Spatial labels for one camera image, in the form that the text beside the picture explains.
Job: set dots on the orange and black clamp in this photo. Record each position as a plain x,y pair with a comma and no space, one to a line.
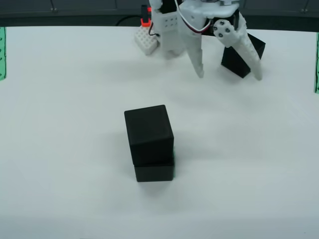
145,23

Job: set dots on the green striped paper square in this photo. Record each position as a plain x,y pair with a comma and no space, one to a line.
174,171

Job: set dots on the black cube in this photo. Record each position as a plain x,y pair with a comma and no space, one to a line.
149,132
234,62
154,173

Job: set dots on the green paper strip with arrows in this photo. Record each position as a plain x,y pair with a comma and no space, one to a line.
2,62
316,74

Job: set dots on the dark grey cabinet front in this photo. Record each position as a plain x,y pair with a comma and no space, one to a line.
74,7

